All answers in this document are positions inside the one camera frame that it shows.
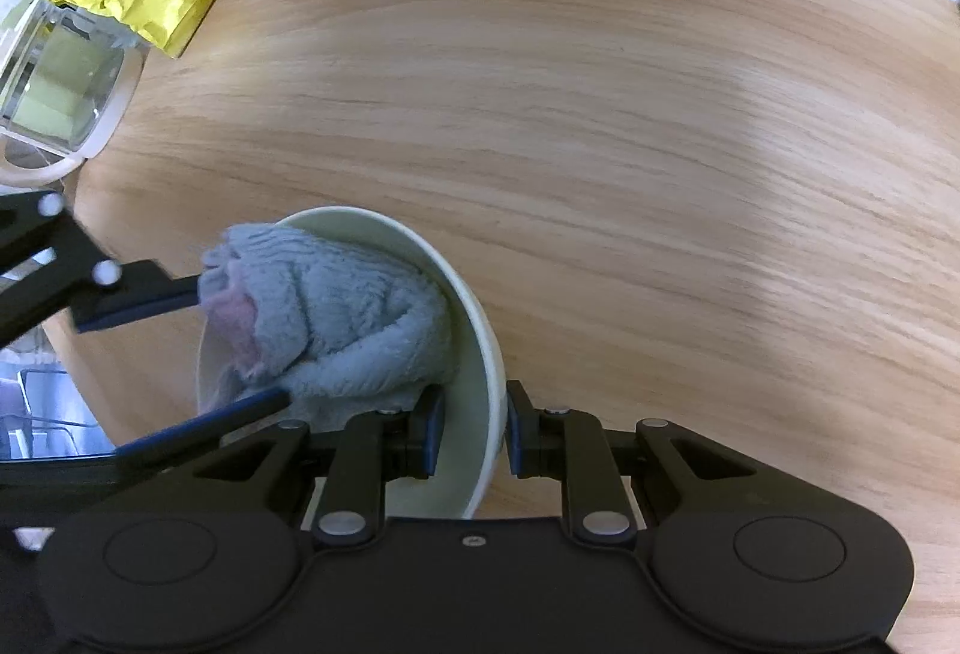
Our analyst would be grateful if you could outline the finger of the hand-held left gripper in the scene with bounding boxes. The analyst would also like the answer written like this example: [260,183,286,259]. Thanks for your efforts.
[0,190,205,349]
[0,388,293,488]

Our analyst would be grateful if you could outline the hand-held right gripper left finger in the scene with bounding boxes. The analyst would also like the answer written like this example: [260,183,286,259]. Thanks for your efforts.
[191,384,449,545]

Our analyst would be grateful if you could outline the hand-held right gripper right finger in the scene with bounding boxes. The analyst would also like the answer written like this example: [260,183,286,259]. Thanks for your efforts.
[506,380,758,544]

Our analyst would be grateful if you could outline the pale green bowl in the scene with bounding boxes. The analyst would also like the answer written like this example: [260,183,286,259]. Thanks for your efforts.
[195,206,505,521]

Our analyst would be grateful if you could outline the glass kettle with white lid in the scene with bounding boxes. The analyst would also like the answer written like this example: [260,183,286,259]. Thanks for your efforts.
[0,0,147,188]

